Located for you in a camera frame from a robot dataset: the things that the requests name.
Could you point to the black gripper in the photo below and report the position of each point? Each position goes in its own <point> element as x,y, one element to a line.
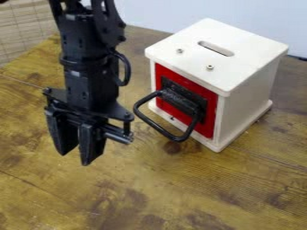
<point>98,125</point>

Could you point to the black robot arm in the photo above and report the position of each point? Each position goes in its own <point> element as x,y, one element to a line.
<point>96,69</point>

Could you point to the red drawer front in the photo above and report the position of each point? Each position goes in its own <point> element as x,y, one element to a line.
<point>186,99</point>

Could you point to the white wooden box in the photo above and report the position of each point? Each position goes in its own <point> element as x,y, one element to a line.
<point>227,65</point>

